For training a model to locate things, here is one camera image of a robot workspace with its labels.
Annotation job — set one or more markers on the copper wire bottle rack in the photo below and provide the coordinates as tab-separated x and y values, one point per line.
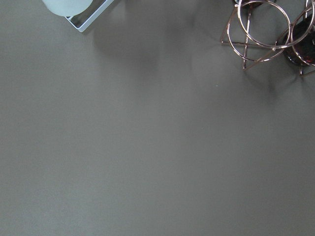
259	31

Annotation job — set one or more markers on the tea bottle on tray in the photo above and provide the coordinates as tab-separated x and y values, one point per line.
67	8

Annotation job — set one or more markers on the white rectangular serving tray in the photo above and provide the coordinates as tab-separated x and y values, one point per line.
83	20

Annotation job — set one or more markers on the tea bottle in rack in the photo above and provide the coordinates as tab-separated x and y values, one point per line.
306	47

